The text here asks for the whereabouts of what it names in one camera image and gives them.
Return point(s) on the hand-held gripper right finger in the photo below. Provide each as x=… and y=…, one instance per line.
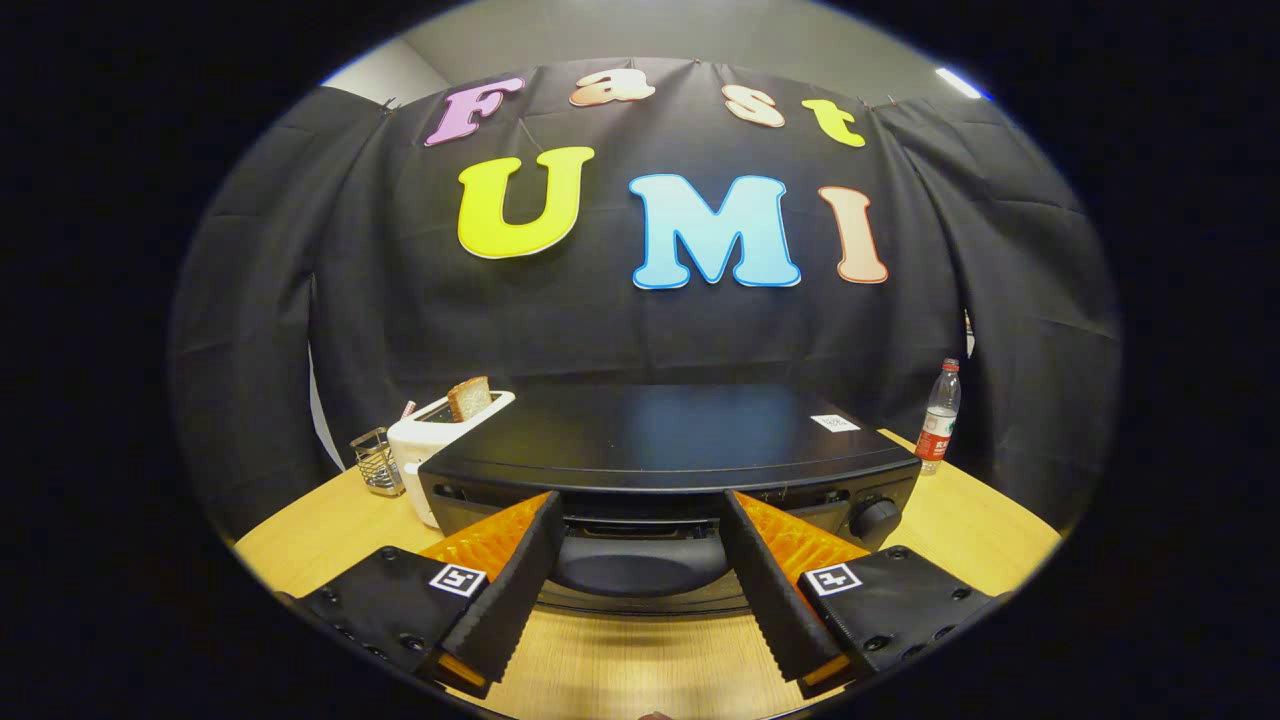
x=770, y=600

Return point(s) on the red label plastic water bottle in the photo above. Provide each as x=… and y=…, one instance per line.
x=938, y=420

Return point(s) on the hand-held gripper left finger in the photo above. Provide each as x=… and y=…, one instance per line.
x=515, y=600

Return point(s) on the white bread toaster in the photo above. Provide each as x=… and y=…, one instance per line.
x=410, y=450

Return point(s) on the black toaster oven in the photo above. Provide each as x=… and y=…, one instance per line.
x=650, y=430

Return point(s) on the brown bread slice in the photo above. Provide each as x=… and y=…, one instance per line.
x=470, y=398

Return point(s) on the small ceiling light panel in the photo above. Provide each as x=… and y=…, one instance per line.
x=960, y=83

